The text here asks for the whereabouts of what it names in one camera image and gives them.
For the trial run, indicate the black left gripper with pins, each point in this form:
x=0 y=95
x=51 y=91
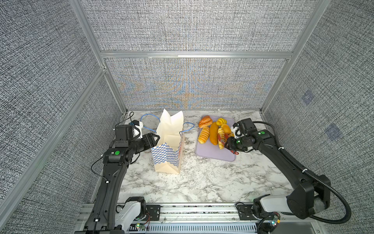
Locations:
x=149 y=141

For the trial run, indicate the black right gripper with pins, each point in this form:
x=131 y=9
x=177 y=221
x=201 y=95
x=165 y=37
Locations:
x=231 y=144

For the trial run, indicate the checkered paper bag blue handles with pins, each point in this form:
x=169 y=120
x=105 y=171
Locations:
x=168 y=153

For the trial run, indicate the red metal tongs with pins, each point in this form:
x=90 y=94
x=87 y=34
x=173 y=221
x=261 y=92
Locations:
x=228 y=144

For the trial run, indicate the striped yellow white bread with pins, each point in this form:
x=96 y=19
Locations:
x=221 y=138

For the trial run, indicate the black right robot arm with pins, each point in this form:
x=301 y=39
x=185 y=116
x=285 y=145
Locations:
x=311 y=193

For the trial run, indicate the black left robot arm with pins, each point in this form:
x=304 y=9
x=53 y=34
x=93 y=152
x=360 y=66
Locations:
x=116 y=161

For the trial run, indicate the small ridged yellow bread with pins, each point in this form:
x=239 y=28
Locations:
x=221 y=121

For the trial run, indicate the ridged yellow bread left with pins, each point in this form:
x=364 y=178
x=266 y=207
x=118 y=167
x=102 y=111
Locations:
x=204 y=135

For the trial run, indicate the brown glazed bread roll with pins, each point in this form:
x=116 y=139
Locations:
x=205 y=121

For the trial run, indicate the lavender plastic tray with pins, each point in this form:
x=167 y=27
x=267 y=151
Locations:
x=208 y=150

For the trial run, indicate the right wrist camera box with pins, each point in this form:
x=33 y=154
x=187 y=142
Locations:
x=243 y=128

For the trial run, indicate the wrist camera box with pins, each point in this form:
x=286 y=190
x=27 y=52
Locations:
x=243 y=128
x=129 y=132

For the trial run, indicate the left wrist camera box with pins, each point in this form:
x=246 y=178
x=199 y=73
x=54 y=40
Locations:
x=129 y=132

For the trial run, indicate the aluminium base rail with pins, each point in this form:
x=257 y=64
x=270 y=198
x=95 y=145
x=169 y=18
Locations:
x=193 y=218

